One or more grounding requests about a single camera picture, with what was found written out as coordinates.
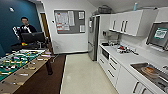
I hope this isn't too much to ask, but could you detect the steel sink basin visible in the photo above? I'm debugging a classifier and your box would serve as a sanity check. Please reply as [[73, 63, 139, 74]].
[[130, 62, 168, 92]]

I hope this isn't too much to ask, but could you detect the black built-in microwave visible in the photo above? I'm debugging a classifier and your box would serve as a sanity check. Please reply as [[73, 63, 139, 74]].
[[100, 47, 111, 61]]

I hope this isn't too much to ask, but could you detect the brown wooden door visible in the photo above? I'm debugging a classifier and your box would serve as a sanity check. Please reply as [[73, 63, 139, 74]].
[[39, 12, 52, 43]]

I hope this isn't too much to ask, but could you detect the steel paper towel dispenser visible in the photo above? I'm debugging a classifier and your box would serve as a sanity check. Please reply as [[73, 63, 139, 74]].
[[145, 21, 168, 52]]

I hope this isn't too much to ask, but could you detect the round white wall light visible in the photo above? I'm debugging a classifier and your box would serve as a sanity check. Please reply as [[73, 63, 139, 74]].
[[9, 6, 15, 13]]

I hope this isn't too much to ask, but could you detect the black monitor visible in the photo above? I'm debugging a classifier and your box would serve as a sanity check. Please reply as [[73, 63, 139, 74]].
[[21, 31, 46, 44]]

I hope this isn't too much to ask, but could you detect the white two-door base cabinet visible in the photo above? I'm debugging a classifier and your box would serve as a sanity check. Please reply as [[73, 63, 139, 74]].
[[115, 64, 158, 94]]

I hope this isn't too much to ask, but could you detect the green foosball table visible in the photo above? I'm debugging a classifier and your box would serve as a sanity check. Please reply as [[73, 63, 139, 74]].
[[0, 48, 56, 94]]

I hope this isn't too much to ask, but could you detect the light blue bottle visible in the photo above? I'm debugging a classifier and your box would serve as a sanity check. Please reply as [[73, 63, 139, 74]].
[[132, 2, 139, 12]]

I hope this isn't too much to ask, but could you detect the orange bowl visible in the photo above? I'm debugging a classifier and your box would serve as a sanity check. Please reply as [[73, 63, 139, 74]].
[[141, 65, 158, 75]]

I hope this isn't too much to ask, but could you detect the white wall cabinet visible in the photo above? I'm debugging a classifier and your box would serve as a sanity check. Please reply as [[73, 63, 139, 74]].
[[108, 8, 158, 37]]

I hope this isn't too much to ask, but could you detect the dish rack with items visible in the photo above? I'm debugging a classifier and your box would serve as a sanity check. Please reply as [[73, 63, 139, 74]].
[[115, 44, 132, 55]]

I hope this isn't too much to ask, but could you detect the wide white drawer cabinet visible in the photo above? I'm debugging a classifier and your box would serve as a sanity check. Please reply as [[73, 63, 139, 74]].
[[98, 44, 123, 88]]

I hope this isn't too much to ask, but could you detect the grey clutter pile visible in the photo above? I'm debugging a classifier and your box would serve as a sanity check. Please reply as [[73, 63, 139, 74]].
[[96, 4, 113, 15]]

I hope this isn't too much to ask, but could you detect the grey wall notice board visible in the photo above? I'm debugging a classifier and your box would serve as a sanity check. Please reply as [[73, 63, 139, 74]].
[[53, 9, 87, 35]]

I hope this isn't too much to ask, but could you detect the person in dark clothes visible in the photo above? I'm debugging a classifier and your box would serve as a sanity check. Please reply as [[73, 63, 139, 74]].
[[12, 16, 39, 44]]

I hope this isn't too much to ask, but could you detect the stainless steel fridge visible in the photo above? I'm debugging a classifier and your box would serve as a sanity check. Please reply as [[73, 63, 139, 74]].
[[87, 14, 101, 62]]

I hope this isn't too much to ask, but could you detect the black wheeled cart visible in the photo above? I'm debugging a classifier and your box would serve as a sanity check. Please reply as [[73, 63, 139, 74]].
[[10, 39, 52, 55]]

